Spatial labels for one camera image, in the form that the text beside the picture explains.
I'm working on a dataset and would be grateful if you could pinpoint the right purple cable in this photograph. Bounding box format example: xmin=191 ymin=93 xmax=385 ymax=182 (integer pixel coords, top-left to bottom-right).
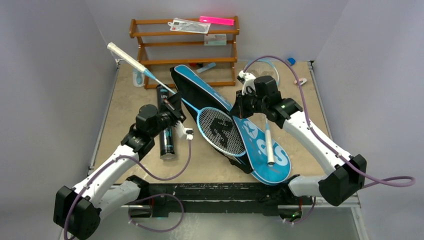
xmin=243 ymin=55 xmax=416 ymax=226

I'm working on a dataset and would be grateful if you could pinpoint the wooden three-tier shelf rack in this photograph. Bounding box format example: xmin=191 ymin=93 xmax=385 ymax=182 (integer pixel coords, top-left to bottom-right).
xmin=129 ymin=15 xmax=240 ymax=87

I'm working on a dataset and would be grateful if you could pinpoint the small white box on shelf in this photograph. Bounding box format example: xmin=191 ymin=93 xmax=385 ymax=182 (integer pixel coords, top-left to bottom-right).
xmin=203 ymin=33 xmax=227 ymax=46

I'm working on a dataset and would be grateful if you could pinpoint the pink and white clip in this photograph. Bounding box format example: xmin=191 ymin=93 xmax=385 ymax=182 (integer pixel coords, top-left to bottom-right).
xmin=293 ymin=78 xmax=308 ymax=86

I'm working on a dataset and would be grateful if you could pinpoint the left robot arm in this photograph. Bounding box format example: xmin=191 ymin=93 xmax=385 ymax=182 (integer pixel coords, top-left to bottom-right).
xmin=53 ymin=92 xmax=186 ymax=240

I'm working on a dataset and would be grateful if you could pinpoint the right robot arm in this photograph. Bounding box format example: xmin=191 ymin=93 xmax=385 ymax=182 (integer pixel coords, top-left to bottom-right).
xmin=230 ymin=72 xmax=367 ymax=206

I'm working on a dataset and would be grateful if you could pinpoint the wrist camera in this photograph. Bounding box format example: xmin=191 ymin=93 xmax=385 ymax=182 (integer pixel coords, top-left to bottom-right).
xmin=237 ymin=70 xmax=256 ymax=95
xmin=175 ymin=121 xmax=194 ymax=141

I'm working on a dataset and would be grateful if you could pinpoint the blue and grey eraser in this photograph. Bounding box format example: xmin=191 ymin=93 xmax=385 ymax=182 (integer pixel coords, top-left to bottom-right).
xmin=287 ymin=57 xmax=296 ymax=66

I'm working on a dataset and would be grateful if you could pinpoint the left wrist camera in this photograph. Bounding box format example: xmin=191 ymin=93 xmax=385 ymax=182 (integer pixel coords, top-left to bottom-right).
xmin=175 ymin=121 xmax=194 ymax=141

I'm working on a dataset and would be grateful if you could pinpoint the black shuttlecock tube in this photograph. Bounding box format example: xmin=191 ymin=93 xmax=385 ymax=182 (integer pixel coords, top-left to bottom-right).
xmin=156 ymin=84 xmax=176 ymax=160

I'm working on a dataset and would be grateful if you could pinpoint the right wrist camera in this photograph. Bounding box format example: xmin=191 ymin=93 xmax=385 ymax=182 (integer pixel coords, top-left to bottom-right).
xmin=237 ymin=70 xmax=256 ymax=95

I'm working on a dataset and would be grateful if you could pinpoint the pink fluorescent ruler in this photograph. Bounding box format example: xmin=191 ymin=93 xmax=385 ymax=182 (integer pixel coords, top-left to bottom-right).
xmin=199 ymin=16 xmax=235 ymax=26

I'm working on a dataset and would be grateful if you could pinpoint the clear packaged item on shelf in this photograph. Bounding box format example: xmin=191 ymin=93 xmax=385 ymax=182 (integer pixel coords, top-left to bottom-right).
xmin=167 ymin=18 xmax=211 ymax=34

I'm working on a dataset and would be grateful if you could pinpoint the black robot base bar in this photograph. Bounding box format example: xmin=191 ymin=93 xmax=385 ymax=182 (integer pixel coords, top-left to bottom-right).
xmin=131 ymin=181 xmax=313 ymax=218

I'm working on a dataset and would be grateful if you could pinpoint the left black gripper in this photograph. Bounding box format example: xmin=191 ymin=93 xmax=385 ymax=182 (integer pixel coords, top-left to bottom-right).
xmin=149 ymin=92 xmax=186 ymax=138

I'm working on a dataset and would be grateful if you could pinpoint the light blue packaged tool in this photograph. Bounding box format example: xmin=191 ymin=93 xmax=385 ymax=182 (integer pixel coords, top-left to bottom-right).
xmin=132 ymin=68 xmax=145 ymax=88

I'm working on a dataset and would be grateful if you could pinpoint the red and black small object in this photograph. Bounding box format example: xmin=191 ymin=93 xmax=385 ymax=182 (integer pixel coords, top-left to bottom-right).
xmin=189 ymin=62 xmax=204 ymax=68

